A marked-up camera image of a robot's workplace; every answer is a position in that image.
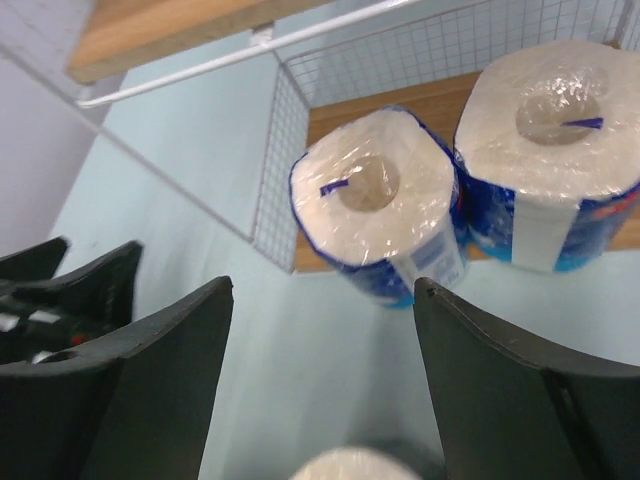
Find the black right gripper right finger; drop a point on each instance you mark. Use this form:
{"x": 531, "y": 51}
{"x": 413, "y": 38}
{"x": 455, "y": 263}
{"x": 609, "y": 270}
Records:
{"x": 510, "y": 404}

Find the white wire wooden shelf rack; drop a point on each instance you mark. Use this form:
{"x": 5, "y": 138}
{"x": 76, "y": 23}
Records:
{"x": 427, "y": 63}

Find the black-wrapped toilet roll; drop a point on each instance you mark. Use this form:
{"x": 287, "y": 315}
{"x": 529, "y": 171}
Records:
{"x": 354, "y": 463}

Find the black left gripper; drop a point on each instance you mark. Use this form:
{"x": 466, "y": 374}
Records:
{"x": 43, "y": 313}

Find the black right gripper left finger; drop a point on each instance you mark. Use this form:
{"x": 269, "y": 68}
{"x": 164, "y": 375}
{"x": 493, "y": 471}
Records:
{"x": 133, "y": 404}

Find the blue white-striped toilet roll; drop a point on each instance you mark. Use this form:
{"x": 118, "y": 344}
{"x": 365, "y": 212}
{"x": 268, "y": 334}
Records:
{"x": 547, "y": 148}

